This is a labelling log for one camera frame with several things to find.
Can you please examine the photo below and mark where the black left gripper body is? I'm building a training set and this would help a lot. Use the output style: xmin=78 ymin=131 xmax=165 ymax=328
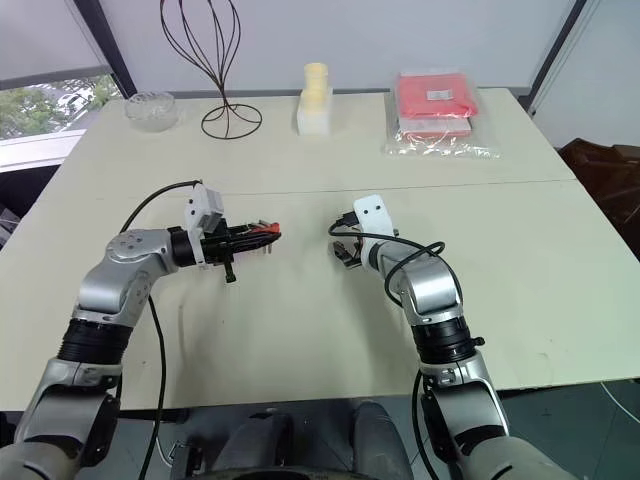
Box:
xmin=201 ymin=223 xmax=240 ymax=287

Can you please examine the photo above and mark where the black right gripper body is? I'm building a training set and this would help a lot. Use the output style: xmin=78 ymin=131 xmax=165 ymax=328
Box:
xmin=329 ymin=238 xmax=366 ymax=270

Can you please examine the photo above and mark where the clear plastic bag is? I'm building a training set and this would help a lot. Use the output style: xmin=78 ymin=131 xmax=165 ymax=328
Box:
xmin=383 ymin=71 xmax=503 ymax=160

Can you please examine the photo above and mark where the clear glass bowl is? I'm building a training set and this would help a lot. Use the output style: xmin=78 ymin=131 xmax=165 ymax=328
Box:
xmin=124 ymin=91 xmax=177 ymax=133

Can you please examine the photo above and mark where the red cloth in plastic bag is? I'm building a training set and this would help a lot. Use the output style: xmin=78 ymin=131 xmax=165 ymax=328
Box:
xmin=393 ymin=72 xmax=480 ymax=120

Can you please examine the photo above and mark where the dark rounded shape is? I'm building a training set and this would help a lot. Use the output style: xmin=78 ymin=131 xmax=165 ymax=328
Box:
xmin=352 ymin=399 xmax=419 ymax=480

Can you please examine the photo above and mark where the brown wooden object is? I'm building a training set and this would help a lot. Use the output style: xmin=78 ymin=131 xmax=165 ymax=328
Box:
xmin=556 ymin=136 xmax=640 ymax=261

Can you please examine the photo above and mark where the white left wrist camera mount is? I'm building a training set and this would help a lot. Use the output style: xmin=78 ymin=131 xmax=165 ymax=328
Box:
xmin=183 ymin=183 xmax=227 ymax=269

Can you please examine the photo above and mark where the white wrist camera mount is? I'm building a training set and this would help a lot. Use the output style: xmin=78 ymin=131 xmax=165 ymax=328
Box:
xmin=183 ymin=183 xmax=227 ymax=269
xmin=351 ymin=193 xmax=397 ymax=271

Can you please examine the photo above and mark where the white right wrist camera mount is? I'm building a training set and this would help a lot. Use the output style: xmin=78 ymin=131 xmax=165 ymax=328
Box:
xmin=351 ymin=193 xmax=397 ymax=271

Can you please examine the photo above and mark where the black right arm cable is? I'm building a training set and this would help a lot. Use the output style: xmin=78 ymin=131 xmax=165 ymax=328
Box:
xmin=327 ymin=211 xmax=447 ymax=307

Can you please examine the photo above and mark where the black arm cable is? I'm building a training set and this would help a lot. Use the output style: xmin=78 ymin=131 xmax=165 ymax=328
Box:
xmin=327 ymin=211 xmax=447 ymax=307
xmin=121 ymin=179 xmax=204 ymax=480

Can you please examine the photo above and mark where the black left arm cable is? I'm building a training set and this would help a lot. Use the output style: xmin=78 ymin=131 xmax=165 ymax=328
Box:
xmin=121 ymin=179 xmax=204 ymax=480

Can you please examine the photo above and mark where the dark wire stand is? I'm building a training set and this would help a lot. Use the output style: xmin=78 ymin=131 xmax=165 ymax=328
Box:
xmin=159 ymin=0 xmax=264 ymax=140

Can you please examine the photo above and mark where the dark window frame post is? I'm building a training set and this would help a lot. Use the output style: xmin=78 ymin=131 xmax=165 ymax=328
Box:
xmin=527 ymin=0 xmax=590 ymax=104
xmin=79 ymin=0 xmax=139 ymax=99

